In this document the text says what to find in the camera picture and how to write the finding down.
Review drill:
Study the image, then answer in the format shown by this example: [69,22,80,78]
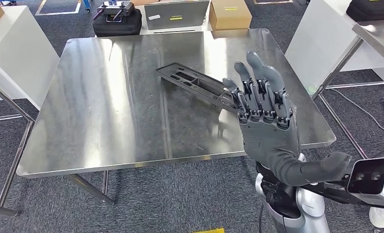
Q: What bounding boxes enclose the black camera bracket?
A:
[302,180,384,213]

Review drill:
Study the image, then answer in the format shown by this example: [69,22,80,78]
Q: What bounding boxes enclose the grey floor cable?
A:
[330,88,384,140]

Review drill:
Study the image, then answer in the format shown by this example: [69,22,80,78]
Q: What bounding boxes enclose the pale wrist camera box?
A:
[346,157,384,208]

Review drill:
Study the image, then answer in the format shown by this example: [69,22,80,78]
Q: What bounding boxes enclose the black plastic plate frame part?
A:
[155,62,241,114]

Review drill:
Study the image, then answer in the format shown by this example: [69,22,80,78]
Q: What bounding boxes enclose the grey remote controller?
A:
[93,0,136,22]

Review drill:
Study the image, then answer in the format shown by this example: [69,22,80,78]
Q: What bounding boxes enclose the white floor tape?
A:
[252,0,294,5]
[35,0,83,16]

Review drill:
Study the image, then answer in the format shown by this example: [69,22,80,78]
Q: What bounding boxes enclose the grey flat case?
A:
[139,0,211,34]

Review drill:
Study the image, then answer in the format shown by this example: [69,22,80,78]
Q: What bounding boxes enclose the grey workbench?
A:
[0,28,336,217]

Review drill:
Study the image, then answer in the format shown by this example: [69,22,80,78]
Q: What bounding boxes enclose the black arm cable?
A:
[258,205,266,233]

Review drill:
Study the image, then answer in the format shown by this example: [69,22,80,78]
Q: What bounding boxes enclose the white round object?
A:
[368,206,384,230]

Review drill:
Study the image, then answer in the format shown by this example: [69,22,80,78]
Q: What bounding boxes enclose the yellow floor tape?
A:
[191,227,226,233]

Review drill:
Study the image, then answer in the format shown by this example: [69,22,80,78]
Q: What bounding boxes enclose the black carry case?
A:
[92,8,143,37]
[346,0,384,22]

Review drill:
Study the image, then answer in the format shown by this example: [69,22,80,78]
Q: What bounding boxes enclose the steel table with white panels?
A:
[285,0,384,160]
[0,5,61,123]

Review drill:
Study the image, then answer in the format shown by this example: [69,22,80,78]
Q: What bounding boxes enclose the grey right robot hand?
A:
[222,50,352,187]

